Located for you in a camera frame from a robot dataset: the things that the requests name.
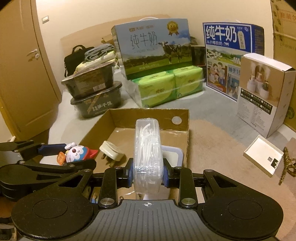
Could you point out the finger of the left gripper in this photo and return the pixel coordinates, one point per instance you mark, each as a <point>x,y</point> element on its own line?
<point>29,149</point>
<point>67,165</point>

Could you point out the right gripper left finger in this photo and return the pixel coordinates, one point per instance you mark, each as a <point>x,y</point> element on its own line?
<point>111,180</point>

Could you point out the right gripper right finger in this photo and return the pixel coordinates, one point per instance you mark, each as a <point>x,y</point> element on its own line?
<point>181,178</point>

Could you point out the Doraemon figurine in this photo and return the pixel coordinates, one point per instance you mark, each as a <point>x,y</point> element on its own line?
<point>74,153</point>

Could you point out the square white night light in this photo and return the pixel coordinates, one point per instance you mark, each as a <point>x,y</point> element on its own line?
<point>174,155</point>

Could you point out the cream power plug adapter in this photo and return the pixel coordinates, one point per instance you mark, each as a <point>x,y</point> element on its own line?
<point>111,151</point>

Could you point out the open cardboard tray box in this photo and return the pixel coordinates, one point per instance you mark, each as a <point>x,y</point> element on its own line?
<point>118,127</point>

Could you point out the wooden door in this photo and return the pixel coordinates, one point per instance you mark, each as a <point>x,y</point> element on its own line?
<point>30,94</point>

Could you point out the lower black instant food bowl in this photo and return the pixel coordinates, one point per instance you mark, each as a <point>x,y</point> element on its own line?
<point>100,102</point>

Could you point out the black instant food bowl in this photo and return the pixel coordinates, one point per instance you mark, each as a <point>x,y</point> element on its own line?
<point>100,102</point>
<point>90,81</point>

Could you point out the upper black instant food bowl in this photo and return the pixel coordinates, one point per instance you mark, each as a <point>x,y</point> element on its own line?
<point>90,81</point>

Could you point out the green tissue pack left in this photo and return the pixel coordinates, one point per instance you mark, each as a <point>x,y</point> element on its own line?
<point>155,89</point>

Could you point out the green tissue pack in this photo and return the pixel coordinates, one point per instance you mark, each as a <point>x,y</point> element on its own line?
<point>155,89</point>
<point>189,80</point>

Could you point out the white shallow box lid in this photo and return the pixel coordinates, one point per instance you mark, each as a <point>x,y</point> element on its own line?
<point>264,155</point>

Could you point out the green tissue pack right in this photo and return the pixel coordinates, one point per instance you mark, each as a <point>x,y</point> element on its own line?
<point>189,80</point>

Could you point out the black laptop bag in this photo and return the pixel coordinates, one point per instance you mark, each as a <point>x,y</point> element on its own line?
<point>74,59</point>

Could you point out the gold hair claw clip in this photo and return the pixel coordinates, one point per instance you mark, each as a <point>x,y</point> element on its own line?
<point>289,166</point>

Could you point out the white humidifier product box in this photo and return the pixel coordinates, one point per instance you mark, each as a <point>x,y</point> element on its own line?
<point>265,91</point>

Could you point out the cow picture milk box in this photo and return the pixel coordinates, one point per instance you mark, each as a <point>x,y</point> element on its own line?
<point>151,46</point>

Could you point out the blue milk carton box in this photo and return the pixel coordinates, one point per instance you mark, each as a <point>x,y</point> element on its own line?
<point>225,45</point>

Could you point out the large brown cardboard box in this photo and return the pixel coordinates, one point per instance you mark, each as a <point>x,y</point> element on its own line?
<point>284,48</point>

